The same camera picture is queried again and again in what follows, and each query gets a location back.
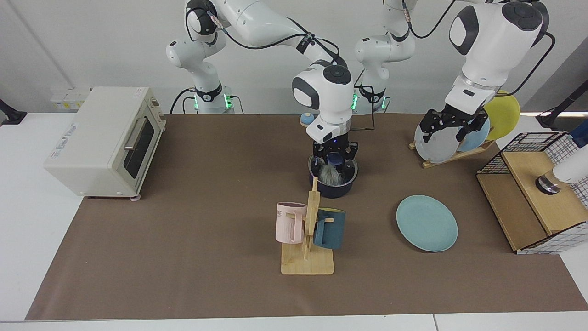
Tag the pink ribbed cup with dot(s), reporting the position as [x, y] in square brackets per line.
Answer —
[287, 225]

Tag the grey round plate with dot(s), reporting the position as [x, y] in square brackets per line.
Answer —
[438, 151]

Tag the dark teal cup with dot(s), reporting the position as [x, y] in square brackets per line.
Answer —
[333, 230]

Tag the white vermicelli bundle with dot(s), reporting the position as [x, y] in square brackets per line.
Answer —
[330, 175]

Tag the pale toaster oven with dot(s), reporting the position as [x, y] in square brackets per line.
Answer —
[92, 151]

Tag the yellow round plate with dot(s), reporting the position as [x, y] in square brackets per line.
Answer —
[505, 117]

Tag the black angled stand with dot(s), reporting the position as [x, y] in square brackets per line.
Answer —
[551, 120]

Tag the light blue round plate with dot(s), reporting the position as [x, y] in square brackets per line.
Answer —
[480, 136]

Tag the glass lid with blue knob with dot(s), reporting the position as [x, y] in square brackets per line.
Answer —
[350, 178]

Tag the wooden cup stand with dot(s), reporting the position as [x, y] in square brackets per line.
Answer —
[308, 264]

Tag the black clamp mount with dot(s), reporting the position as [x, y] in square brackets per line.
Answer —
[11, 116]

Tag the wooden plate rack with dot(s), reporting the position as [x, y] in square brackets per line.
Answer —
[464, 154]

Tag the brown table cloth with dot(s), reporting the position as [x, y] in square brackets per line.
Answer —
[229, 276]

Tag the small blue object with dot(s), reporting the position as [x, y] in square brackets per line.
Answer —
[581, 138]

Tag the small blue round timer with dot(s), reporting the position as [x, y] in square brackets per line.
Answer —
[304, 122]

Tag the teal round plate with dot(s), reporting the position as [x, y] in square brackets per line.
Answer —
[427, 223]

